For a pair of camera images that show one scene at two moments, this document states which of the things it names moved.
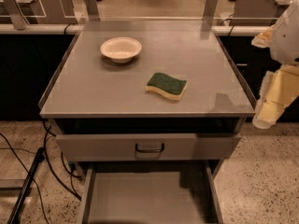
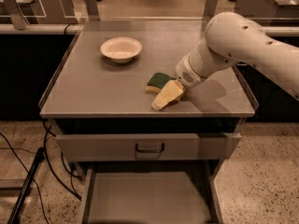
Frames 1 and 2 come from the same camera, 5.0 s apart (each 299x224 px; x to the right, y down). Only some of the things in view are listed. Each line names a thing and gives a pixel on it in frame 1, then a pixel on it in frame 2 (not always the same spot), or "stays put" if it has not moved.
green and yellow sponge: x=167 y=86 stays put
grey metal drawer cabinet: x=150 y=108 stays put
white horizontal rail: x=78 y=28 stays put
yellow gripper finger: x=277 y=90 -> x=172 y=91
